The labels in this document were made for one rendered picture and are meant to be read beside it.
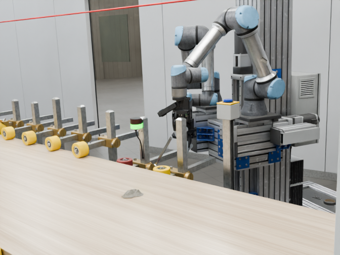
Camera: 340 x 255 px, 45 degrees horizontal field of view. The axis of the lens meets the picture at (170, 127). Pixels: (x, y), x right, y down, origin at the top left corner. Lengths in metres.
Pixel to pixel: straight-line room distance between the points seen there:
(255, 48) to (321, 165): 2.57
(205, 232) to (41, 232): 0.52
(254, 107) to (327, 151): 2.22
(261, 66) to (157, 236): 1.24
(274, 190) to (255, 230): 1.56
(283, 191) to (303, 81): 0.74
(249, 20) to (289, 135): 0.70
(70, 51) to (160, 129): 1.92
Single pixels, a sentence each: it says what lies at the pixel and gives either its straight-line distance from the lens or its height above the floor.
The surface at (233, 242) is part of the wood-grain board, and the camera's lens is 1.27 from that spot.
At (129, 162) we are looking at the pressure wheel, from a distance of 2.08.
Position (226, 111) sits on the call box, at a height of 1.19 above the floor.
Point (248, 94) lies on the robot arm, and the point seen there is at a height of 1.16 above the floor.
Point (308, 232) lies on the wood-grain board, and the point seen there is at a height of 0.90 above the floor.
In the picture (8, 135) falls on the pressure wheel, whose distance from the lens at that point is 2.82.
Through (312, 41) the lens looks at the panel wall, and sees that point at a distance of 4.44.
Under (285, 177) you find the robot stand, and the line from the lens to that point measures 2.93.
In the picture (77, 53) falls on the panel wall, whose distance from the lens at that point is 6.33.
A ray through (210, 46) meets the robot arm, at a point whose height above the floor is 1.44.
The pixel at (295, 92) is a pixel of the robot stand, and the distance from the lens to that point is 2.78.
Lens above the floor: 1.49
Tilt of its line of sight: 12 degrees down
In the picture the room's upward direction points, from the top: 2 degrees counter-clockwise
